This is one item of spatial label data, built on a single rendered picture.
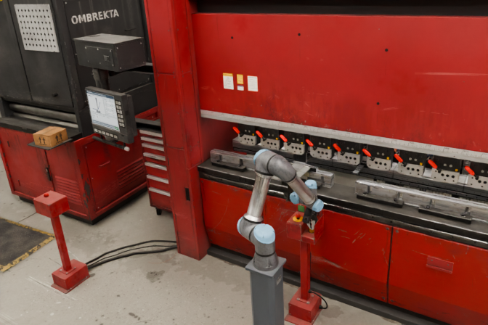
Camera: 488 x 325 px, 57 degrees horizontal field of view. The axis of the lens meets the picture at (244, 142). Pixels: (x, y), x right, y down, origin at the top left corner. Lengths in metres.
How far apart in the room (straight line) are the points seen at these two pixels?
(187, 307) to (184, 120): 1.42
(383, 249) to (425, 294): 0.39
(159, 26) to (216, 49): 0.44
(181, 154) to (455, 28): 2.11
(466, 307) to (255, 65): 2.07
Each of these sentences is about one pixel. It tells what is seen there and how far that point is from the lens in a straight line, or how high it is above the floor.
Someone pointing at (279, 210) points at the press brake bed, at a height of 0.67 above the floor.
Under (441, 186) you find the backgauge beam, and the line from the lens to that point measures 3.28.
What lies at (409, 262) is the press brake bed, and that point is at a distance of 3.19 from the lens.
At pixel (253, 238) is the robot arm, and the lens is 2.57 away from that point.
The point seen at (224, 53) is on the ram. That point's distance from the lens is 3.29.
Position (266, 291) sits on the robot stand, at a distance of 2.69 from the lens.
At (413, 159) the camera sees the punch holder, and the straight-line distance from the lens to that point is 2.94.
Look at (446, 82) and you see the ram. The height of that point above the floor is 1.71.
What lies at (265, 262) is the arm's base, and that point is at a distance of 2.60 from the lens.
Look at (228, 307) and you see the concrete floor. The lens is 3.58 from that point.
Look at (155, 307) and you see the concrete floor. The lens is 3.68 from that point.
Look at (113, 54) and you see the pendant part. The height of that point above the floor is 1.87.
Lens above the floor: 2.41
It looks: 22 degrees down
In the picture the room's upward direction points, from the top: 3 degrees counter-clockwise
